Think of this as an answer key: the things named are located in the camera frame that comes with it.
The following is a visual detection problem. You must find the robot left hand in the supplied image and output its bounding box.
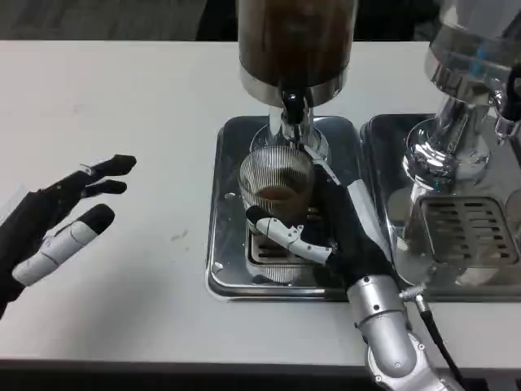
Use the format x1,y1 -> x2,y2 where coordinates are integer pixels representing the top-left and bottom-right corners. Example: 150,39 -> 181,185
0,153 -> 138,323

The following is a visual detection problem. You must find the drink dispenser with brown drink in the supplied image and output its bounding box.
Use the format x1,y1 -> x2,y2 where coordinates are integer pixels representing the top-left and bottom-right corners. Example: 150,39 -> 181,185
236,0 -> 354,172

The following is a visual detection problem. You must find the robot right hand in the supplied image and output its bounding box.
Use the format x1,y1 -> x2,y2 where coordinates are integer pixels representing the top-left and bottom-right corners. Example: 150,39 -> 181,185
245,144 -> 402,292

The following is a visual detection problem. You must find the clear steel drink dispenser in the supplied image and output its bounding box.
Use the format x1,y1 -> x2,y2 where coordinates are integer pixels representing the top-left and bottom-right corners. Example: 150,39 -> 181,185
401,0 -> 521,193

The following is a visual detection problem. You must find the black tap of brown dispenser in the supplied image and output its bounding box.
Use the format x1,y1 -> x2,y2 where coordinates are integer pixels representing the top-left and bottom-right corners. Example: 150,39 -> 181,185
280,89 -> 310,124

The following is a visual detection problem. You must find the black tap of clear dispenser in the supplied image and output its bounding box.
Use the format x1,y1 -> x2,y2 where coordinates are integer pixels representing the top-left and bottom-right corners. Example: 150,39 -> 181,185
493,67 -> 521,140

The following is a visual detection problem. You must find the slotted steel drain grid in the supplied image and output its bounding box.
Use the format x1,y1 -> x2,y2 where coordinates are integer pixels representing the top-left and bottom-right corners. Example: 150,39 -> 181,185
418,196 -> 519,264
243,206 -> 344,270

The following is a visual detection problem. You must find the clear ribbed glass cup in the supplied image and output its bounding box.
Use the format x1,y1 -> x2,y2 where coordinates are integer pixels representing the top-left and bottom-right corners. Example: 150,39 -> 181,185
239,147 -> 317,245

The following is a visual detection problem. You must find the steel drip tray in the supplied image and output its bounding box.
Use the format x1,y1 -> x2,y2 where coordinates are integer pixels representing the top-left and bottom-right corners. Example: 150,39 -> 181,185
360,113 -> 521,303
205,115 -> 392,303

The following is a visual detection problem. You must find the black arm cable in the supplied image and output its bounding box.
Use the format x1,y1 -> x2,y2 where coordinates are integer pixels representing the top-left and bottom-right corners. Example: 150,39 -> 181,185
398,284 -> 466,391

